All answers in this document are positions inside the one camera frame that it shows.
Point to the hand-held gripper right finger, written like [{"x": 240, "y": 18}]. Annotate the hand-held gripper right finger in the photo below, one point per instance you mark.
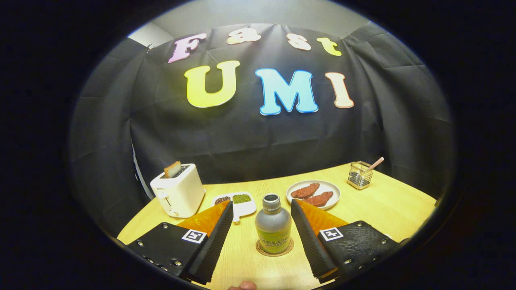
[{"x": 310, "y": 241}]

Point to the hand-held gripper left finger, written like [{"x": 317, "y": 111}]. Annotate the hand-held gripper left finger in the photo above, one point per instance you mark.
[{"x": 213, "y": 245}]

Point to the silver green juice bottle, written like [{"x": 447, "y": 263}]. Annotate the silver green juice bottle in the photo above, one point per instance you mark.
[{"x": 273, "y": 225}]

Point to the round cork coaster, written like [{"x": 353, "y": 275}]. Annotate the round cork coaster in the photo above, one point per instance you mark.
[{"x": 260, "y": 248}]

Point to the brown meat slice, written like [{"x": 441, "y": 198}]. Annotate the brown meat slice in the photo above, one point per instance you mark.
[
  {"x": 320, "y": 198},
  {"x": 305, "y": 190}
]

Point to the white divided dish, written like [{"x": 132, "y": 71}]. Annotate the white divided dish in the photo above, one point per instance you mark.
[{"x": 248, "y": 207}]

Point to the white oval plate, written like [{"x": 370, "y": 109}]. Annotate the white oval plate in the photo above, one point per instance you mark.
[{"x": 332, "y": 188}]

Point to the white toaster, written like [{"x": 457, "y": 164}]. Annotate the white toaster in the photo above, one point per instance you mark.
[{"x": 181, "y": 193}]

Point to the wooden table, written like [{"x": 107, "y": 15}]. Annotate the wooden table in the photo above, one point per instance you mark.
[{"x": 387, "y": 209}]

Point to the toast slice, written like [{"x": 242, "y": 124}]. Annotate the toast slice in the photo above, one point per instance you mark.
[{"x": 172, "y": 170}]

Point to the black backdrop cloth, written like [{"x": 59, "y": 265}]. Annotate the black backdrop cloth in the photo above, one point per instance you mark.
[{"x": 242, "y": 141}]

